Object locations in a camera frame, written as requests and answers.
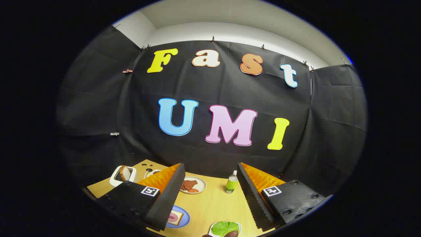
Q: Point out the orange tomato slice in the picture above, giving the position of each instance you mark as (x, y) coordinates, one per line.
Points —
(194, 190)

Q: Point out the small white plate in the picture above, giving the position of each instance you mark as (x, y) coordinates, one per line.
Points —
(212, 232)

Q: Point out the green label plastic bottle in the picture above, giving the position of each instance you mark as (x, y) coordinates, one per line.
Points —
(231, 185)

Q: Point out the brown meat slice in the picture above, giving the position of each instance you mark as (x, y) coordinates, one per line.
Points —
(191, 184)
(185, 186)

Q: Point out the white toaster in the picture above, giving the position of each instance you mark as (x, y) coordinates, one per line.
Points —
(115, 180)

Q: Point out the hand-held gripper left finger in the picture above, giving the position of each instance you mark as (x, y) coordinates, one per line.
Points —
(164, 200)

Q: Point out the green lettuce leaf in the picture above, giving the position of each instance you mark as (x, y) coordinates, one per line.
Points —
(223, 227)

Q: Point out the blue plate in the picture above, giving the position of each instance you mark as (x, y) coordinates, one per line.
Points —
(185, 217)

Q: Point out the white bread slice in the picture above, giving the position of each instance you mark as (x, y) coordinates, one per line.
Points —
(125, 173)

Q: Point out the white divided dish with beans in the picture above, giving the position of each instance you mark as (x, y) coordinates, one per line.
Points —
(154, 172)

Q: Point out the square toast slice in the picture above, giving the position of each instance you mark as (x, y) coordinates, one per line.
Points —
(179, 218)

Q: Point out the white round plate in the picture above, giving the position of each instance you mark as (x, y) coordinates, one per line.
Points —
(200, 184)

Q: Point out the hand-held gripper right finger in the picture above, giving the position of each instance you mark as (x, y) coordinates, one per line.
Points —
(251, 197)

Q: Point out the pink ham slice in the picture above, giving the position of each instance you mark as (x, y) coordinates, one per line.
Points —
(172, 217)

